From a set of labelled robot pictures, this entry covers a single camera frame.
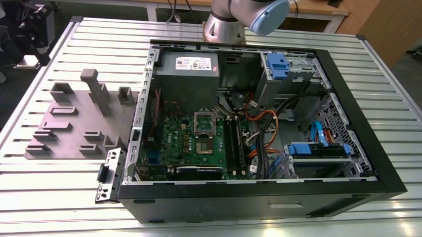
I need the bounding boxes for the black RAM slot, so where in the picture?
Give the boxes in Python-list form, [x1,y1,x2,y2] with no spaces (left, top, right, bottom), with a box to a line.
[233,116,249,177]
[224,116,237,177]

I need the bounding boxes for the black round cooler fan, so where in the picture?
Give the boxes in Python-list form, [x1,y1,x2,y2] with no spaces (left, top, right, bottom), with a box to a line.
[225,87,248,112]

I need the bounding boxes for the hard disk in blue carrier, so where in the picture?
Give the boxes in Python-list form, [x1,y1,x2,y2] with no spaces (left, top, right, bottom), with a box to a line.
[284,142,353,158]

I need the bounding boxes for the grey metal retainer bracket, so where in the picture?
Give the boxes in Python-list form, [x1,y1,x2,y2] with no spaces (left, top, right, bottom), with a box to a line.
[95,147,126,204]

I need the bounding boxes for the grey metal disk bay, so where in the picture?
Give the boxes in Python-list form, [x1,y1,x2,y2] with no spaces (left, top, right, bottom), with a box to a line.
[280,142,377,180]

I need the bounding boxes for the blue flat data cable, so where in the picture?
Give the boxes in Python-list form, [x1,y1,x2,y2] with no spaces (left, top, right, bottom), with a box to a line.
[310,120,332,147]

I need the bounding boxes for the black chair base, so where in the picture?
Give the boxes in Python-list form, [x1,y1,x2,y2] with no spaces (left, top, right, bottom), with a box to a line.
[408,43,422,60]

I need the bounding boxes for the grey parts rack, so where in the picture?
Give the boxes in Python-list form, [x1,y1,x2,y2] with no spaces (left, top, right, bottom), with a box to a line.
[23,68,142,160]

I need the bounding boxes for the wooden desk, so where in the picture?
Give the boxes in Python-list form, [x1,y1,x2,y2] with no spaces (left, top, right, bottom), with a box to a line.
[290,0,352,34]

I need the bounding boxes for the blue plastic disk carrier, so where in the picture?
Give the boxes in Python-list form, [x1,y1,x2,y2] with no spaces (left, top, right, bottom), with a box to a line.
[266,52,292,80]

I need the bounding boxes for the grey power supply unit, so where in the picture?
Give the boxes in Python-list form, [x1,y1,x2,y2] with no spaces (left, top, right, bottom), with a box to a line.
[154,51,221,117]

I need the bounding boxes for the silver square CPU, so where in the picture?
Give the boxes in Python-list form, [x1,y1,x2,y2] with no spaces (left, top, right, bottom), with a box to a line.
[14,54,43,69]

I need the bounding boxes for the wooden cabinet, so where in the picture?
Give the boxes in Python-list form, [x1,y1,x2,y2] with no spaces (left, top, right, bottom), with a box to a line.
[336,0,420,67]

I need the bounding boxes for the black graphics card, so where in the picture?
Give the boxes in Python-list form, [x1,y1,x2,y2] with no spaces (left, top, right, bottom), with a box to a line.
[166,164,225,181]

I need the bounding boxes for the grey hanging cable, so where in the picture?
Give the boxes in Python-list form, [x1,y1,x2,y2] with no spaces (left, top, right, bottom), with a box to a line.
[166,0,184,25]

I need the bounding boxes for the black PC case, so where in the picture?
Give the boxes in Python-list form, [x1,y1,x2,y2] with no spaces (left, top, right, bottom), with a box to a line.
[117,39,409,224]

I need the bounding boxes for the metal socket cover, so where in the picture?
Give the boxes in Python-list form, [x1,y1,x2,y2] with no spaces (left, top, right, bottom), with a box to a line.
[193,110,220,138]

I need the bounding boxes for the yellow black power wires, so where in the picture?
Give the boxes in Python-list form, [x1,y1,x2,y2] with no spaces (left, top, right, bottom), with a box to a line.
[213,102,240,117]

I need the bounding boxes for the green motherboard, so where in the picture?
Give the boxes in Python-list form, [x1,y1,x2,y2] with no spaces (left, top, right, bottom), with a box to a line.
[137,115,256,181]

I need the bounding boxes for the grey metal drive cage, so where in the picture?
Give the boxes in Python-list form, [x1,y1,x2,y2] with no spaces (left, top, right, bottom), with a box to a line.
[256,50,333,109]

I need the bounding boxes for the blue VGA port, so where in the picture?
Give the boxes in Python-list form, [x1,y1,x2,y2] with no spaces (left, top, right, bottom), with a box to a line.
[147,151,162,165]

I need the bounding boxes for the orange wire bundle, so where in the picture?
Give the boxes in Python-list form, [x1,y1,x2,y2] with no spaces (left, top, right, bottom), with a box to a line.
[244,110,282,159]

